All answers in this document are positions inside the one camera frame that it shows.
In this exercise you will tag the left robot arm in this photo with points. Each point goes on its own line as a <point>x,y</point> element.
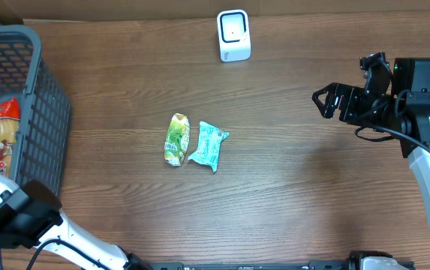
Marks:
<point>31,216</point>

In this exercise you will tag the white barcode scanner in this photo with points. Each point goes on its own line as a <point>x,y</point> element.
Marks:
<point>234,35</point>

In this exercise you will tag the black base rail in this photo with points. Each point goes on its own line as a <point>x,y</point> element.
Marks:
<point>358,259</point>

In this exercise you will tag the grey plastic shopping basket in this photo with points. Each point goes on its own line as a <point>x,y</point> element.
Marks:
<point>45,109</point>

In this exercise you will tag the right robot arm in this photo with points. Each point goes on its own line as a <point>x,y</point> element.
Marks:
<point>395,101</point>

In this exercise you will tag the mint green wipes packet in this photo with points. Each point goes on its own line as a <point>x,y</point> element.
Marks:
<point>209,145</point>

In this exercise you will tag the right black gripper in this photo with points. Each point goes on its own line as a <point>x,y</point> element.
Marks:
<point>350,95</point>

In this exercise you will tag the green yellow snack packet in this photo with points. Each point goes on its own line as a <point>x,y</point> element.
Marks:
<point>177,140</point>

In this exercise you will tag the red spaghetti packet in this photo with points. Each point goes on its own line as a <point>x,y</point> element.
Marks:
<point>9,125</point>

